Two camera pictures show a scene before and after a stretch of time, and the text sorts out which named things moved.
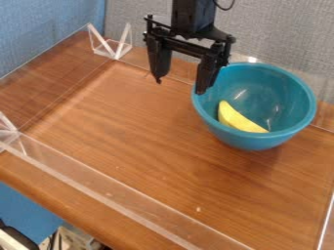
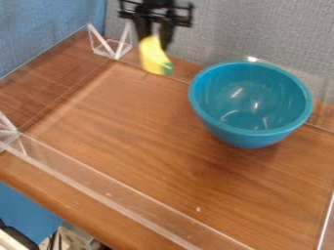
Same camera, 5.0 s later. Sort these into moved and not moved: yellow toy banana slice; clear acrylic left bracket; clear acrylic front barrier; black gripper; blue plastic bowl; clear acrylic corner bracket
Moved: yellow toy banana slice; black gripper
Not moved: clear acrylic corner bracket; clear acrylic left bracket; blue plastic bowl; clear acrylic front barrier
